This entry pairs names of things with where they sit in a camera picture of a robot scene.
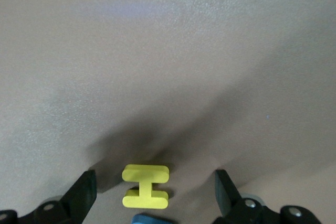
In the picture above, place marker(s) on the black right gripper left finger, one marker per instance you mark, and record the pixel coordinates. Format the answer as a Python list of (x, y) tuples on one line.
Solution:
[(78, 197)]

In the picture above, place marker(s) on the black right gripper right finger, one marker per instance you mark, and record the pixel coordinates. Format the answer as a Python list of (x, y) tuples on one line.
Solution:
[(225, 195)]

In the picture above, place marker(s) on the yellow foam letter H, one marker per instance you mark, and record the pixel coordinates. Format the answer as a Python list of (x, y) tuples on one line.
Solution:
[(145, 190)]

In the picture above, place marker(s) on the blue foam letter W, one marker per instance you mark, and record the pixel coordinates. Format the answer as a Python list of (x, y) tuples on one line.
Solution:
[(149, 220)]

